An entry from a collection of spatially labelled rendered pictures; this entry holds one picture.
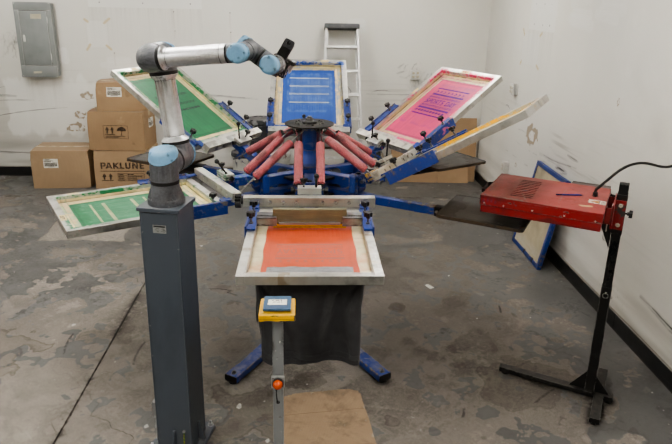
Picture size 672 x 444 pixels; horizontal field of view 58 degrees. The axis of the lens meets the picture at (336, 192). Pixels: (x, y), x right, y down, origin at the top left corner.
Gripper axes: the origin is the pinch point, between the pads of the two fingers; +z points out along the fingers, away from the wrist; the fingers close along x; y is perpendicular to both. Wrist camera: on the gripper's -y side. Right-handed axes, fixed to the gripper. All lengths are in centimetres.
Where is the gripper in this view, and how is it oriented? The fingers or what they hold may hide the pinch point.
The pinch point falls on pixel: (288, 59)
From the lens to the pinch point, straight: 277.8
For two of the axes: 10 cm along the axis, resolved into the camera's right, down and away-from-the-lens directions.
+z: 1.3, -2.2, 9.7
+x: 9.0, 4.4, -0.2
